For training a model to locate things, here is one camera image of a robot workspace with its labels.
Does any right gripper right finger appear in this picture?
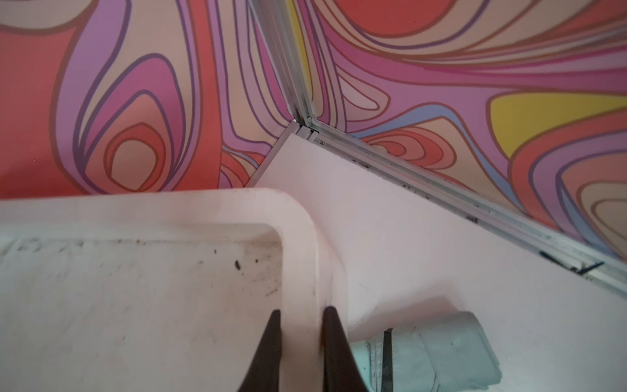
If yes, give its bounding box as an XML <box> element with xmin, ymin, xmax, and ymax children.
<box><xmin>321</xmin><ymin>306</ymin><xmax>367</xmax><ymax>392</ymax></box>

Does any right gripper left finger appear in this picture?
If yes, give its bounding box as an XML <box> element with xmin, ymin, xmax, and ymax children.
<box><xmin>238</xmin><ymin>310</ymin><xmax>282</xmax><ymax>392</ymax></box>

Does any mint green umbrella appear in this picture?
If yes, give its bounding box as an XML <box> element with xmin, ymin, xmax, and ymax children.
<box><xmin>349</xmin><ymin>311</ymin><xmax>502</xmax><ymax>391</ymax></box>

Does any white plastic drawer cabinet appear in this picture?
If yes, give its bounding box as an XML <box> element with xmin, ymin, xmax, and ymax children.
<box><xmin>1</xmin><ymin>189</ymin><xmax>348</xmax><ymax>391</ymax></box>

